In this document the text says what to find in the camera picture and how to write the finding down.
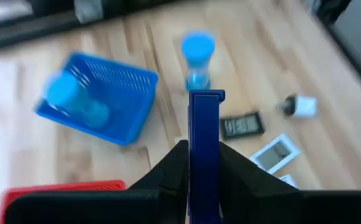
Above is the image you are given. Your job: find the red mesh plastic basket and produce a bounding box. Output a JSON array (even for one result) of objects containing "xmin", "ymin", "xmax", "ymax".
[{"xmin": 0, "ymin": 179, "xmax": 127, "ymax": 224}]

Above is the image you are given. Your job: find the black digital clock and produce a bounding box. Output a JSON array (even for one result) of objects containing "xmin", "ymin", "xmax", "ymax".
[{"xmin": 219, "ymin": 111, "xmax": 266, "ymax": 141}]

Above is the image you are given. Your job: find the white charger cube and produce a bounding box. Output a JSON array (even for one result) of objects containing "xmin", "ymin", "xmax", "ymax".
[{"xmin": 276, "ymin": 93, "xmax": 319, "ymax": 119}]

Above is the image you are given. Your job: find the blue mesh plastic basket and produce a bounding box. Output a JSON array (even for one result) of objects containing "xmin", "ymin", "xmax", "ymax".
[{"xmin": 33, "ymin": 50, "xmax": 159, "ymax": 147}]

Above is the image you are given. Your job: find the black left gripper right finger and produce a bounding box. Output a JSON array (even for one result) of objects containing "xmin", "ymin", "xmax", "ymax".
[{"xmin": 219, "ymin": 141, "xmax": 361, "ymax": 224}]

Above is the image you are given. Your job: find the dark blue mini stapler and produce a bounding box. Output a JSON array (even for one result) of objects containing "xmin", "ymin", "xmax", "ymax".
[{"xmin": 187, "ymin": 89, "xmax": 226, "ymax": 224}]

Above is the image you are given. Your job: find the white digital clock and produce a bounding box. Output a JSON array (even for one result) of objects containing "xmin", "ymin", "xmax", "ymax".
[
  {"xmin": 277, "ymin": 173, "xmax": 300, "ymax": 190},
  {"xmin": 250, "ymin": 133, "xmax": 302, "ymax": 175}
]

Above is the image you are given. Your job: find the blue capped hourglass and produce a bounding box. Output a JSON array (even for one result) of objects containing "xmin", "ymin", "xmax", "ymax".
[
  {"xmin": 180, "ymin": 30, "xmax": 216, "ymax": 93},
  {"xmin": 43, "ymin": 70, "xmax": 110, "ymax": 129}
]

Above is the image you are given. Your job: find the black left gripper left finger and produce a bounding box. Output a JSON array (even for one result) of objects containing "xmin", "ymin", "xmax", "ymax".
[{"xmin": 4, "ymin": 139, "xmax": 190, "ymax": 224}]

